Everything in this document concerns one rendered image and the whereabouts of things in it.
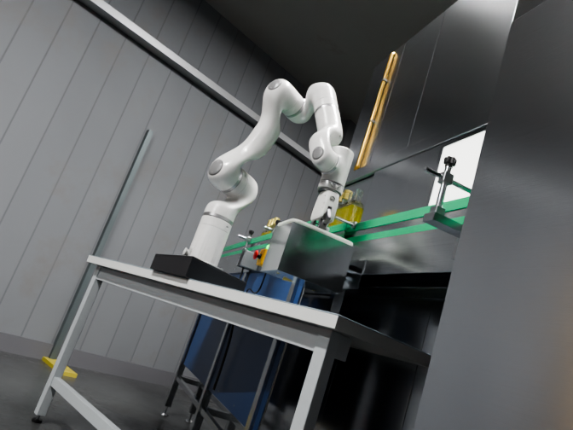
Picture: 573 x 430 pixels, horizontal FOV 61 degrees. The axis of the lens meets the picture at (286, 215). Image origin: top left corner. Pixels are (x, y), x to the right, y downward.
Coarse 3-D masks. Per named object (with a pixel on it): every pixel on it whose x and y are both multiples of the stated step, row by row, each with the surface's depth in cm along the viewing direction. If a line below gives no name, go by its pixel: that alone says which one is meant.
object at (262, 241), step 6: (306, 222) 198; (270, 234) 240; (252, 240) 269; (258, 240) 257; (264, 240) 247; (228, 246) 325; (234, 246) 305; (240, 246) 290; (252, 246) 265; (258, 246) 252; (264, 246) 242; (228, 252) 319; (234, 252) 299; (240, 252) 284
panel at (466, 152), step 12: (456, 144) 167; (468, 144) 161; (480, 144) 155; (444, 156) 171; (456, 156) 164; (468, 156) 158; (444, 168) 168; (456, 168) 162; (468, 168) 156; (456, 180) 159; (468, 180) 153; (432, 192) 169; (456, 192) 156; (432, 204) 167
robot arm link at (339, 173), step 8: (336, 152) 161; (344, 152) 161; (352, 152) 163; (344, 160) 160; (336, 168) 158; (344, 168) 160; (328, 176) 159; (336, 176) 159; (344, 176) 160; (344, 184) 162
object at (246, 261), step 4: (244, 252) 234; (248, 252) 231; (240, 256) 237; (244, 256) 230; (248, 256) 231; (252, 256) 232; (240, 260) 233; (244, 260) 230; (248, 260) 231; (252, 260) 231; (256, 260) 232; (240, 264) 230; (244, 264) 230; (248, 264) 230; (252, 264) 231; (256, 264) 232; (244, 268) 232; (248, 268) 230; (252, 268) 231; (256, 268) 232
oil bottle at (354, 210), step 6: (348, 204) 194; (354, 204) 191; (360, 204) 192; (348, 210) 192; (354, 210) 190; (360, 210) 191; (348, 216) 189; (354, 216) 190; (360, 216) 191; (342, 222) 192
